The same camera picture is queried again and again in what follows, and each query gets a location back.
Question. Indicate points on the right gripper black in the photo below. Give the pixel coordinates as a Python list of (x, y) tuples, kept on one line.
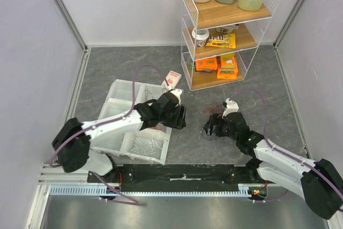
[(211, 127)]

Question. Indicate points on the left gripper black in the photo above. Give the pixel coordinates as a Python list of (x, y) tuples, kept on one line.
[(179, 122)]

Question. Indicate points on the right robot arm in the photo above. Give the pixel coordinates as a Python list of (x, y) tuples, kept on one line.
[(318, 183)]

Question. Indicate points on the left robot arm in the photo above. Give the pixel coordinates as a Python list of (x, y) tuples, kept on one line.
[(75, 141)]

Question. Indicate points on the white compartment tray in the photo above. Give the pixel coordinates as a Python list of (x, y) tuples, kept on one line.
[(150, 145)]

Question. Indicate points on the small white pink box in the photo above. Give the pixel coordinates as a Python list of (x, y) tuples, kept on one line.
[(171, 80)]

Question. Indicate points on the orange box stack right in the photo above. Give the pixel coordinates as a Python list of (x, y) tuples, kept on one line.
[(227, 66)]

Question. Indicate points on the orange box left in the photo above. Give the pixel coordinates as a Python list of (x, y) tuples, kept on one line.
[(207, 64)]

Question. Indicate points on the yellow candy bag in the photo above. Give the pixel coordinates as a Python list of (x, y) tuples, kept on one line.
[(222, 41)]

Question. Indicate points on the white paper cup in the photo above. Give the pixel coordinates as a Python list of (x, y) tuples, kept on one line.
[(200, 36)]

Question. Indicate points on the white yoghurt cup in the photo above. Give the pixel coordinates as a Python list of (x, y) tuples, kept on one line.
[(227, 29)]

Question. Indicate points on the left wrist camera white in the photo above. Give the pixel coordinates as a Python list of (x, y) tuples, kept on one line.
[(175, 91)]

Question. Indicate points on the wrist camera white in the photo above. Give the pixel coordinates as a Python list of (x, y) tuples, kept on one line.
[(230, 106), (175, 91)]

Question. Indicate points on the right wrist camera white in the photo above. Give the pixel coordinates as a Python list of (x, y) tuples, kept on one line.
[(230, 106)]

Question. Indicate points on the white wire shelf rack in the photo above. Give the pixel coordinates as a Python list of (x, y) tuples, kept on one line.
[(210, 15)]

